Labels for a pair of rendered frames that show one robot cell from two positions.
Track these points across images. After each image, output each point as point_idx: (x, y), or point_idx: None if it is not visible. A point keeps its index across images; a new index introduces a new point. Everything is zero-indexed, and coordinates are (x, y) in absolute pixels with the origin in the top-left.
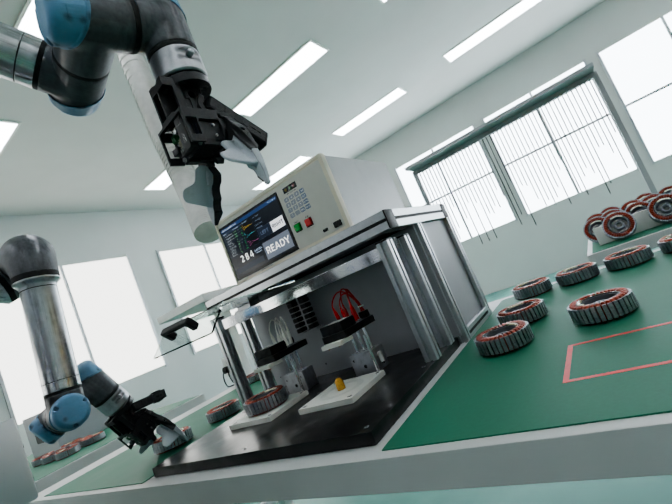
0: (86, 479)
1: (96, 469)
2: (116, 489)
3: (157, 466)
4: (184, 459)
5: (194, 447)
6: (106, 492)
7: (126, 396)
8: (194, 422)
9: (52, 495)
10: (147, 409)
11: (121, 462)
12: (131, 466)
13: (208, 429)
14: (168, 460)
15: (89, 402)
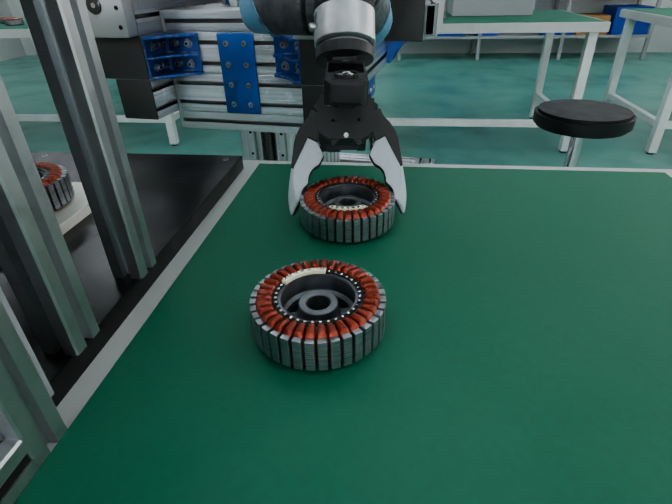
0: (582, 189)
1: (670, 212)
2: (324, 163)
3: (232, 156)
4: (170, 158)
5: (184, 174)
6: (348, 162)
7: (315, 36)
8: (584, 361)
9: (615, 171)
10: (320, 95)
11: (556, 215)
12: (425, 195)
13: (298, 261)
14: (220, 161)
15: (240, 6)
